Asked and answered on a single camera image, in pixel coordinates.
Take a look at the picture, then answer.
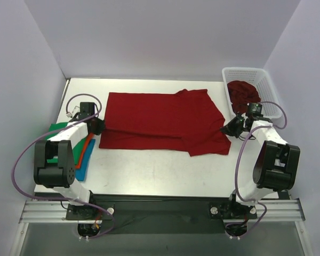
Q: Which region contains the dark red crumpled shirt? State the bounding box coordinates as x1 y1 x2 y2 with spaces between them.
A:
227 81 261 114

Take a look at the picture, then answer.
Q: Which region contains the red t shirt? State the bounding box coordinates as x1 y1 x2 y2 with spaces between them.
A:
99 89 231 156

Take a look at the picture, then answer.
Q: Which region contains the blue folded t shirt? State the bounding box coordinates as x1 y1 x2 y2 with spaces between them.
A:
75 139 95 182

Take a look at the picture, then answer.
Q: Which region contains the orange folded t shirt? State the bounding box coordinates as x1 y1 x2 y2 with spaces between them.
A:
75 133 94 169

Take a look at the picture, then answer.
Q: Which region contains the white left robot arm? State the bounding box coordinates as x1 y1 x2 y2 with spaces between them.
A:
34 102 105 220

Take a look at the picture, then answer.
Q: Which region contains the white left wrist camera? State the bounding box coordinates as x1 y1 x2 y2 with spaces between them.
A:
66 106 80 118

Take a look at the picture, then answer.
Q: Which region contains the aluminium extrusion rail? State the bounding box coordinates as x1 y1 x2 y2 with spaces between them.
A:
19 199 306 223

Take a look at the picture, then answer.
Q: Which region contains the white plastic basket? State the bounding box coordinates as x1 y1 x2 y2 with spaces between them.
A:
222 67 279 118

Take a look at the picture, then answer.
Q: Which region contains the green folded t shirt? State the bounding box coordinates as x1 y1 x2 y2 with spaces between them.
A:
45 122 89 165

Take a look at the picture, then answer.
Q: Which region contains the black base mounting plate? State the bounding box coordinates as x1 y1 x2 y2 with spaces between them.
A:
65 195 257 236

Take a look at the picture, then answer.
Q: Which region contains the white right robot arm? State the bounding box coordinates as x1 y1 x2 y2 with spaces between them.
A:
220 101 300 218

